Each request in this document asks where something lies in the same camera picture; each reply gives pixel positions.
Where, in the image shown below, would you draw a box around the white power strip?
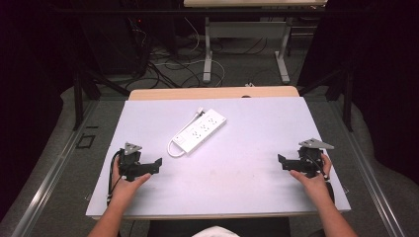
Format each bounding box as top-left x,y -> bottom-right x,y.
172,108 -> 228,155

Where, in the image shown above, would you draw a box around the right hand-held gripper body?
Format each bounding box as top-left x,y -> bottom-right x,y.
296,137 -> 335,179

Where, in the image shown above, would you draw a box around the white power strip cable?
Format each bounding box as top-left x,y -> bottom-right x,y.
166,107 -> 206,159

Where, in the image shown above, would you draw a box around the aluminium floor rail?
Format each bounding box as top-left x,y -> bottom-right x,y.
329,98 -> 407,237
11,100 -> 101,237

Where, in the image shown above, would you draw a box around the person's white shirt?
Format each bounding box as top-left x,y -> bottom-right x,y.
192,225 -> 240,237

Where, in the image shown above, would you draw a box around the person's left hand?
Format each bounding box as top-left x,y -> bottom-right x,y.
111,157 -> 153,204

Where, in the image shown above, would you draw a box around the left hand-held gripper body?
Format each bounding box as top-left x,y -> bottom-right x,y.
118,141 -> 148,183

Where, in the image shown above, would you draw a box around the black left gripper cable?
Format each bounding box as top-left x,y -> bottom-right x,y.
106,149 -> 125,206

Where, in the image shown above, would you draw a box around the black floor cables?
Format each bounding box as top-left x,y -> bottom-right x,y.
125,36 -> 270,91

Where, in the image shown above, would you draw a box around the black floor socket frame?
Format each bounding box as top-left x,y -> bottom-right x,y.
75,133 -> 97,150

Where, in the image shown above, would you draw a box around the white floor cable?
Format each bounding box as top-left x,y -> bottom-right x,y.
154,16 -> 226,88

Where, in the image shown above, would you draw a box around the black computer tower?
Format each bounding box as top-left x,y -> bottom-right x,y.
78,0 -> 151,77

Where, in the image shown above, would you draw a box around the black metal stand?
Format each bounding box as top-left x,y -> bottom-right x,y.
297,63 -> 355,133
71,67 -> 131,132

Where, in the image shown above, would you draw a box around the wooden table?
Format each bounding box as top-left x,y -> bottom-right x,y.
127,85 -> 300,102

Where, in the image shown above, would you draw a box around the white table mat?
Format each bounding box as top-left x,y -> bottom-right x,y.
85,96 -> 352,219

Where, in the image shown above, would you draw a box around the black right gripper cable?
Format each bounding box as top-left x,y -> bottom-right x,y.
304,153 -> 332,183

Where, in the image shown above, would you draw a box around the person's dark trousers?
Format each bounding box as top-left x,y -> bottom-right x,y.
146,216 -> 292,237

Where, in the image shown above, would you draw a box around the white-legged desk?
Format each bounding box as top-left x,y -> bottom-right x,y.
183,0 -> 329,85

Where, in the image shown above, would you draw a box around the dark curtain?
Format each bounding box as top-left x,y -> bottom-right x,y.
297,0 -> 419,186
0,0 -> 78,221

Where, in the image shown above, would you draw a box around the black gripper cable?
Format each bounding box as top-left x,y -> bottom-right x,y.
304,153 -> 332,183
106,149 -> 125,206

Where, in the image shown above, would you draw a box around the person's right hand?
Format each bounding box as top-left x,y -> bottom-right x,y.
289,152 -> 333,200

